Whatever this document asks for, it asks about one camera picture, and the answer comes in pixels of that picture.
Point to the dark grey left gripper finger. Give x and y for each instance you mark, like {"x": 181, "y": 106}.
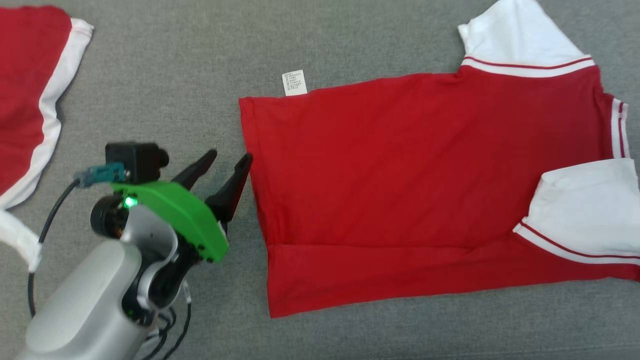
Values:
{"x": 195, "y": 172}
{"x": 230, "y": 197}

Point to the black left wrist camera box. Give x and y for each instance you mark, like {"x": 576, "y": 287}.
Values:
{"x": 132, "y": 160}

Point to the red garment white side stripe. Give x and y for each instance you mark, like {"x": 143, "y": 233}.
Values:
{"x": 20, "y": 100}

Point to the red T-shirt white sleeves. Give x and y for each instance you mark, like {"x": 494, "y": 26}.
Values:
{"x": 400, "y": 175}

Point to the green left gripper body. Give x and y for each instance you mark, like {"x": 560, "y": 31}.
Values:
{"x": 175, "y": 207}

